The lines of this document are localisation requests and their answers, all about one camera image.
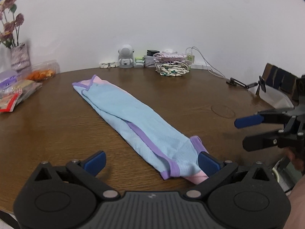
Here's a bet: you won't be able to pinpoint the pink blue purple garment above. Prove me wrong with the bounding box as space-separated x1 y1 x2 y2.
72 75 208 184

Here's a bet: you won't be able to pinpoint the person right forearm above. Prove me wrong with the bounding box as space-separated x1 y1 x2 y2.
284 176 305 229

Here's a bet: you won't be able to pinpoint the folded floral clothes stack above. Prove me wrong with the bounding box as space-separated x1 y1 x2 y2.
153 52 192 77

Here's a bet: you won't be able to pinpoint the person right hand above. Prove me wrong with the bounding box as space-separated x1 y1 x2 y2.
284 147 304 172

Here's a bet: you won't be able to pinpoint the wooden chair with bag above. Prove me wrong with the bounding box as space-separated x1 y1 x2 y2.
255 63 299 109

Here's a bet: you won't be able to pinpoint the green spray bottle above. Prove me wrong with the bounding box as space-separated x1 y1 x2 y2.
187 53 195 64

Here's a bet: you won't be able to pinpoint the snack packets pile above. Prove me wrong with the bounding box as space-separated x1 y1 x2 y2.
1 80 42 113

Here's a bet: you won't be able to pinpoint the clear box orange snacks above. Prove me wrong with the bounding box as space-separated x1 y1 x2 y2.
24 61 60 82

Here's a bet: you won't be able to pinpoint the purple plastic box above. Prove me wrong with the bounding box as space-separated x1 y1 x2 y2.
0 70 18 90

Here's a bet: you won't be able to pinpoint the white power strip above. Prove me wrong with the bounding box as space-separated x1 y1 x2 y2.
99 61 118 69

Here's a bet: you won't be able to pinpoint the purple knitted vase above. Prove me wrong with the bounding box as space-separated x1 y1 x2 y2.
10 44 31 72

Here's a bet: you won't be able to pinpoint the white astronaut robot figure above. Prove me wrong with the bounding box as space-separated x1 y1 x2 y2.
118 44 134 68

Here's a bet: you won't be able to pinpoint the green tissue packs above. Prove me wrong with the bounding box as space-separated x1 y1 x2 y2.
133 57 145 68

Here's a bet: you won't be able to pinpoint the pink artificial flower bouquet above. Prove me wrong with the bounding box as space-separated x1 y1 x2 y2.
1 0 24 49

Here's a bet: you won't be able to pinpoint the white charger cables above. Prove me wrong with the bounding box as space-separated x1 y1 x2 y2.
185 46 226 77

